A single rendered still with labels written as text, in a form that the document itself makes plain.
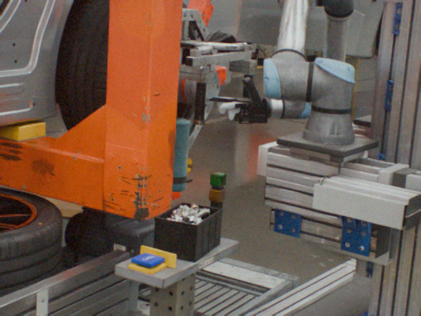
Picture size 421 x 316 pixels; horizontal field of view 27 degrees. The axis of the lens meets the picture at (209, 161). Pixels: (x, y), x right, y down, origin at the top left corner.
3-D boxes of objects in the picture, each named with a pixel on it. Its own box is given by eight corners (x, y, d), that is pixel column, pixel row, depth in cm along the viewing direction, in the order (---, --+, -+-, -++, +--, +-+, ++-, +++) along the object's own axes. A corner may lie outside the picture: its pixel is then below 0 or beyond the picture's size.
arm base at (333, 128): (362, 139, 257) (366, 106, 255) (339, 147, 245) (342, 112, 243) (318, 131, 266) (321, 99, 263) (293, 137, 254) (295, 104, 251)
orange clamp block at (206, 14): (191, 26, 340) (198, 6, 342) (208, 27, 336) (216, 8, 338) (183, 15, 334) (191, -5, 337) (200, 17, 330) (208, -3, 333)
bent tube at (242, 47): (205, 46, 338) (207, 18, 336) (248, 51, 329) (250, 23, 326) (180, 49, 323) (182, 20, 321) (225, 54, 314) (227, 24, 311)
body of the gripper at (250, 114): (237, 124, 302) (270, 124, 305) (238, 99, 300) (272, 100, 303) (231, 120, 309) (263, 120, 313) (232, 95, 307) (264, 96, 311)
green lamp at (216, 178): (215, 183, 276) (216, 170, 275) (226, 185, 274) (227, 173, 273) (208, 185, 273) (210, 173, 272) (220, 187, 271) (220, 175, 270)
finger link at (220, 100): (207, 112, 310) (231, 116, 307) (208, 96, 309) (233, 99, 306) (210, 111, 313) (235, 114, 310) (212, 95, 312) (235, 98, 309)
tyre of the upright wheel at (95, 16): (47, 1, 303) (61, 178, 326) (101, 7, 291) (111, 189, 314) (156, -24, 356) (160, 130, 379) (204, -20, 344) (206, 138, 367)
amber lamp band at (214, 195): (214, 198, 277) (215, 185, 276) (225, 201, 275) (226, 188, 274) (208, 201, 274) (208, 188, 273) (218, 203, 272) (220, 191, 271)
